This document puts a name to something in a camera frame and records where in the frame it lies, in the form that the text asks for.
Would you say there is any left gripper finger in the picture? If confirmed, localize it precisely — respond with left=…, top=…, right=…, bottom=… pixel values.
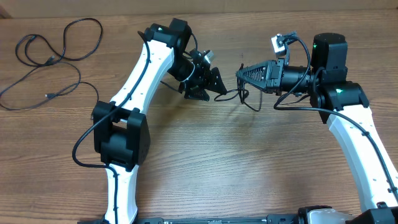
left=206, top=67, right=227, bottom=95
left=184, top=88, right=210, bottom=101

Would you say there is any small black cable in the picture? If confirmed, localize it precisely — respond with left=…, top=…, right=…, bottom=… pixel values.
left=213, top=63, right=264, bottom=113

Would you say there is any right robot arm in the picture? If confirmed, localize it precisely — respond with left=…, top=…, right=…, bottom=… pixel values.
left=236, top=32, right=397, bottom=223

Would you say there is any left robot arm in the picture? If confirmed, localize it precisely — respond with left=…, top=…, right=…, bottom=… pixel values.
left=93, top=18, right=227, bottom=223

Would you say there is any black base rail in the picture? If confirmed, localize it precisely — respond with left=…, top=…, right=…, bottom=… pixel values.
left=77, top=205, right=355, bottom=224

